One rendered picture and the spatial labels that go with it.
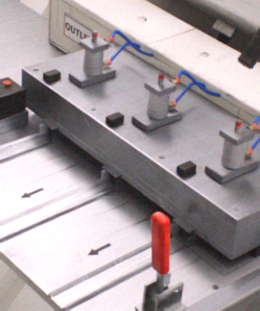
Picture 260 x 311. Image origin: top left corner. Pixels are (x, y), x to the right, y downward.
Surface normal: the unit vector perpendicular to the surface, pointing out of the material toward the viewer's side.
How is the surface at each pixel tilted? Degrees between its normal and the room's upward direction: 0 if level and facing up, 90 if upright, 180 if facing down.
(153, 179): 132
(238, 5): 90
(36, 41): 42
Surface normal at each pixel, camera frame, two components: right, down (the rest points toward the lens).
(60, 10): -0.76, 0.29
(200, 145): 0.08, -0.84
